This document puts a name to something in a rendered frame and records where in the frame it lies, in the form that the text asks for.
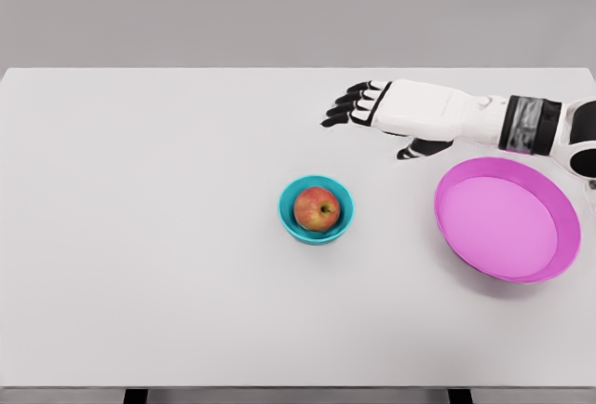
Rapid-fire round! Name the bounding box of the blue bowl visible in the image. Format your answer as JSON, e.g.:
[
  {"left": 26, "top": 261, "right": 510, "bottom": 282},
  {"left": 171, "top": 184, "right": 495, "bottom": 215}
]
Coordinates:
[{"left": 278, "top": 174, "right": 355, "bottom": 247}]

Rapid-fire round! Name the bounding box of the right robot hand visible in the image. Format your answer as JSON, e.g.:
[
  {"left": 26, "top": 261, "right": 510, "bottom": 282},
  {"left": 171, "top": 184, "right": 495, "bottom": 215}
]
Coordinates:
[{"left": 318, "top": 78, "right": 458, "bottom": 161}]

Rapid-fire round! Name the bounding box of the pink plate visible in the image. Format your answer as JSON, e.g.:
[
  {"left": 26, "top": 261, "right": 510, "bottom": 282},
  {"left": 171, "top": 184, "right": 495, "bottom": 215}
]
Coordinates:
[{"left": 433, "top": 156, "right": 582, "bottom": 285}]

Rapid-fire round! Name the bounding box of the red apple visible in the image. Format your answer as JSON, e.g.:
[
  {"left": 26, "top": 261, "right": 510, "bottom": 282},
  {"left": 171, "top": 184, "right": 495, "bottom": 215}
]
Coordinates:
[{"left": 292, "top": 185, "right": 341, "bottom": 232}]

